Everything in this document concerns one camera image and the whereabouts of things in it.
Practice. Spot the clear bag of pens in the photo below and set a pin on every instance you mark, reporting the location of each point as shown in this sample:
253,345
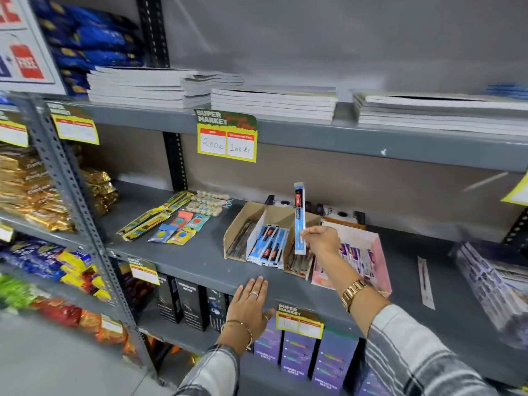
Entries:
493,284

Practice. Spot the pink display box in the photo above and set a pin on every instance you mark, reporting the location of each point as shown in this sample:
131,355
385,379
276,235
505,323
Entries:
377,263

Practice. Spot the gold wristwatch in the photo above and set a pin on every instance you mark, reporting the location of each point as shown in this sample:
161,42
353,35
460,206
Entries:
354,293

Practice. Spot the pile of blue snack bags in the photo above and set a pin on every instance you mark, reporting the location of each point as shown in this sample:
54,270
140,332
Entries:
95,39

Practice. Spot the green yellow price tag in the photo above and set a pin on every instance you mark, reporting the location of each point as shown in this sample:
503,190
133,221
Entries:
75,126
112,325
12,131
299,323
144,272
5,233
517,193
227,138

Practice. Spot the pile of green packets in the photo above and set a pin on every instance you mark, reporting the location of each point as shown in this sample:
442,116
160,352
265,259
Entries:
15,292

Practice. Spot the white promotional sign board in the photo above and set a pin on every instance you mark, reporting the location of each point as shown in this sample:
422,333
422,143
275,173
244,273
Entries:
24,57

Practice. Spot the person's left thumb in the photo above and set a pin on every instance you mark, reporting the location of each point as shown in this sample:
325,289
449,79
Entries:
270,316

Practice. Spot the brown cardboard display box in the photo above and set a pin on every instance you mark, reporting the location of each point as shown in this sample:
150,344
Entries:
251,214

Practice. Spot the black bottle box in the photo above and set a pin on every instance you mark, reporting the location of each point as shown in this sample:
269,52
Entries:
216,310
192,305
169,299

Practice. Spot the person's left middle finger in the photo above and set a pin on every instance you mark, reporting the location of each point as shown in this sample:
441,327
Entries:
254,289

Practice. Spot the pile of dark snack packets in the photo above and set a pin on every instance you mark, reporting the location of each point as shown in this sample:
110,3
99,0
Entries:
136,290

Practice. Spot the pile of red orange packets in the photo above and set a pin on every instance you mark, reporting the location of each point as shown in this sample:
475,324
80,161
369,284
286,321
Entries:
68,315

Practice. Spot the clear single pen sleeve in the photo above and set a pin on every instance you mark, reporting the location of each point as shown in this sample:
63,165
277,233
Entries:
425,282

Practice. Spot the white box with black knobs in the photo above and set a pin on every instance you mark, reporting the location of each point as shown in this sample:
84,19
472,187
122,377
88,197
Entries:
334,212

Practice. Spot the stack of white notebooks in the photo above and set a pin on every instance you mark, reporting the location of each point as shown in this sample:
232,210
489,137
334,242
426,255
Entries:
136,88
274,105
441,115
214,84

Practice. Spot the person's right hand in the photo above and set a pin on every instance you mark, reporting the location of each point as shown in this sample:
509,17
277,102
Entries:
326,241

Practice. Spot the blue pen blister pack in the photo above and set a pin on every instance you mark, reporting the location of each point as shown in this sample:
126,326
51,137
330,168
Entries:
267,247
275,249
258,243
283,253
299,210

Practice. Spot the pile of beige sharpener packs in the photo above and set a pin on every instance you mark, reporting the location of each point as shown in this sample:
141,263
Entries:
208,204

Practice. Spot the pile of blue yellow packets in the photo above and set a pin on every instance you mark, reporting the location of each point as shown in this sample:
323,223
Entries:
45,261

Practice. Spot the grey metal shelf rack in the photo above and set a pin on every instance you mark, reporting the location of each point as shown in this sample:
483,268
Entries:
198,259

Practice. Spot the purple bottle box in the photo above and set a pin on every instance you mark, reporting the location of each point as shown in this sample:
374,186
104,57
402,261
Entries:
373,385
268,344
333,362
298,355

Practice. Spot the person's left forearm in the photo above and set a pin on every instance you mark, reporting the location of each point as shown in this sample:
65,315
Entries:
214,369

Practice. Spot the row of small stationery packets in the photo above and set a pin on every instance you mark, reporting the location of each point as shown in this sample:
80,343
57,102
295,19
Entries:
357,259

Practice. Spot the person's right thumb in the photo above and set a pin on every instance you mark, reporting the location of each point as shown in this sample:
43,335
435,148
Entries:
313,232

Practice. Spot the person's left little finger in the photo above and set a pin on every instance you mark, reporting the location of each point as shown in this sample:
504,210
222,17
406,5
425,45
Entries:
238,296

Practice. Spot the yellow green pencil pack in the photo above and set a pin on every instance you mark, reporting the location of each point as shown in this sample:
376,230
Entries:
150,225
159,208

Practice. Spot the pile of colourful eraser packs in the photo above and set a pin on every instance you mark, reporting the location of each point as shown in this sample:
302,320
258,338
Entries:
181,228

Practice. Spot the person's right forearm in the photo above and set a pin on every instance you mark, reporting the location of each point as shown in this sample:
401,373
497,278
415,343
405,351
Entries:
396,338

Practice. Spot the pile of gold snack packets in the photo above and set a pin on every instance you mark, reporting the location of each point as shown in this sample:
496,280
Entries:
31,189

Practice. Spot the person's left hand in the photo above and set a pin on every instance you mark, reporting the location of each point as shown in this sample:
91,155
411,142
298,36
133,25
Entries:
246,311

